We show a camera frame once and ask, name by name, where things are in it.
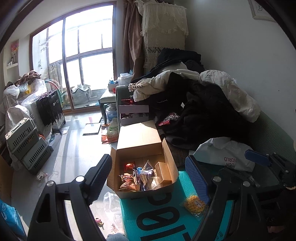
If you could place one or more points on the clear bag yellow waffle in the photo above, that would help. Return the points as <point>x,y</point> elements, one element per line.
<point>195,206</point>

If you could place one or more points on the brown cardboard box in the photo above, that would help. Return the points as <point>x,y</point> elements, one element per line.
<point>138,143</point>

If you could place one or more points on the large window frame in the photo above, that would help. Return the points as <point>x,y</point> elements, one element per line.
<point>75,53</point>

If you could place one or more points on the pile of dark clothes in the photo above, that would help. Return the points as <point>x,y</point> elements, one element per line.
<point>174,86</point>

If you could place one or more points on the white plastic shopping bag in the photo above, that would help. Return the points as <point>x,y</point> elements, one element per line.
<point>224,152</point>

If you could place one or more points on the dark brown snack packet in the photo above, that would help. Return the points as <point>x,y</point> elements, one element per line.
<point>146,176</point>

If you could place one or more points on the white puffy jacket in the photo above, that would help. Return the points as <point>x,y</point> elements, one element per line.
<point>242,102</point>

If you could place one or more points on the brown curtain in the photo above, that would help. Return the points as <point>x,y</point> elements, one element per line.
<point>133,53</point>

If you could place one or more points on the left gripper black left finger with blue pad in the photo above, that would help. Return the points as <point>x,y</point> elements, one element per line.
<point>49,220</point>

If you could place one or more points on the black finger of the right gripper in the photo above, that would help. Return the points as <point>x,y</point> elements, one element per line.
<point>283,169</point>

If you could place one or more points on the black folded panel heater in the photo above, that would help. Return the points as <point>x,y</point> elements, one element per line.
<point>50,109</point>

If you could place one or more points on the teal foam mat black print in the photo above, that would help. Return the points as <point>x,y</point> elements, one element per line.
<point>162,217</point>

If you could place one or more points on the small red wrapper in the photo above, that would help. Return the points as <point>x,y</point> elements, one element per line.
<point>170,117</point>

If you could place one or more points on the small pink toy figure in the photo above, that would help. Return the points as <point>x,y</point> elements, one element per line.
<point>99,222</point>

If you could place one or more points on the white lace covered cabinet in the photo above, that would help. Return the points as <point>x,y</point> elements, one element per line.
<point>164,25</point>

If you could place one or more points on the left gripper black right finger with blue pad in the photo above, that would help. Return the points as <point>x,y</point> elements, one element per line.
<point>231,200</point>

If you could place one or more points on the grey green plastic crate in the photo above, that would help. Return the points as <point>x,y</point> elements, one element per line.
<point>24,132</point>

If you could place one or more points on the red gold snack packet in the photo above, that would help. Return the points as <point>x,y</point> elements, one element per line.
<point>129,166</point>

